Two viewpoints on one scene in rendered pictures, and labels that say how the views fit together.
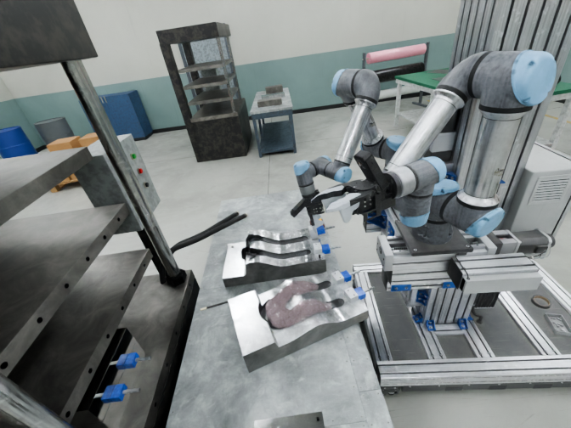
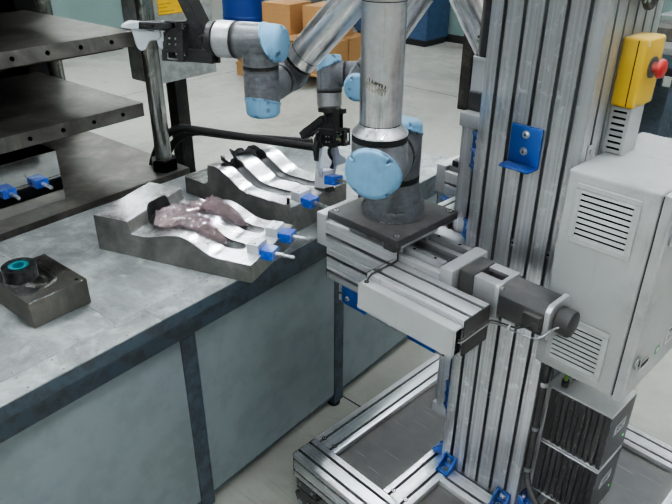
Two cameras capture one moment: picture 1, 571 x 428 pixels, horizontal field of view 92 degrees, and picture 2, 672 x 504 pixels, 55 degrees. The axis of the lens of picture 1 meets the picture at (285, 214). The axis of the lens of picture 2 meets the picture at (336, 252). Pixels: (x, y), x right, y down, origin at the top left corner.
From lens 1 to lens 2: 141 cm
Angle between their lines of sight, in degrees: 34
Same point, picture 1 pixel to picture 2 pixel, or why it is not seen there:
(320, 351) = (168, 273)
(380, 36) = not seen: outside the picture
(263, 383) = (97, 260)
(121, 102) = not seen: outside the picture
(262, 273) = (223, 192)
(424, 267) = (362, 262)
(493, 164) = (363, 68)
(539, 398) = not seen: outside the picture
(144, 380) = (41, 211)
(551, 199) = (609, 248)
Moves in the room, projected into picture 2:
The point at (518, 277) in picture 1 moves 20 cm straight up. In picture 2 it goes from (424, 314) to (432, 226)
